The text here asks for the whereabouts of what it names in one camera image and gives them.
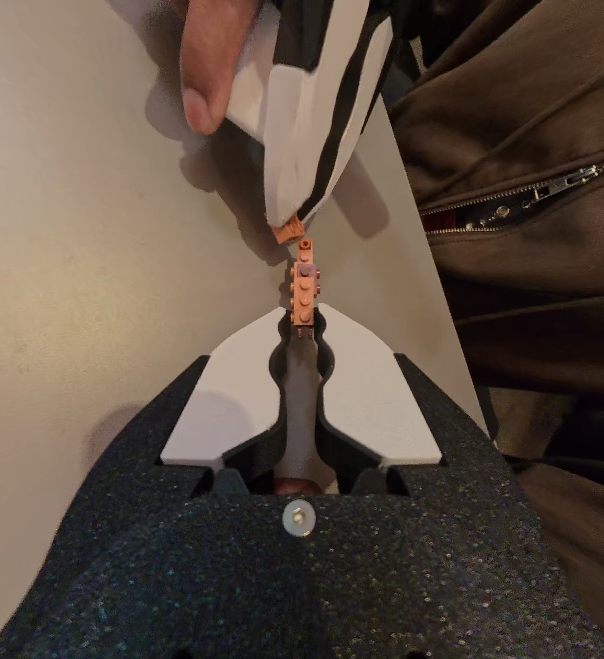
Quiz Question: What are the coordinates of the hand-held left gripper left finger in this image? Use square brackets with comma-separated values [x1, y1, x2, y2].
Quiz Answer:
[161, 307, 289, 469]

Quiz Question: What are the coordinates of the small orange square brick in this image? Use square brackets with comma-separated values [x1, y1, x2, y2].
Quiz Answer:
[274, 215, 308, 246]

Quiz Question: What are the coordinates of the grey desk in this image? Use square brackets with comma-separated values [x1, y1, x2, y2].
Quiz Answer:
[0, 0, 488, 659]

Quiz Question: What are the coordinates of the person's dark jacket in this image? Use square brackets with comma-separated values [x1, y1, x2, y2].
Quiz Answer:
[385, 0, 604, 649]

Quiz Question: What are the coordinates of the brown brick assembly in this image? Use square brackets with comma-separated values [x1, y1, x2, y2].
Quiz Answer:
[287, 237, 323, 338]

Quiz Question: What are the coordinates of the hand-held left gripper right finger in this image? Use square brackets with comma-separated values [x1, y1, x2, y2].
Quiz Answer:
[313, 303, 443, 466]

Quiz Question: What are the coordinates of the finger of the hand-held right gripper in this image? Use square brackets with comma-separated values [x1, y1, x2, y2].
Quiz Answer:
[225, 0, 372, 229]
[300, 16, 395, 223]

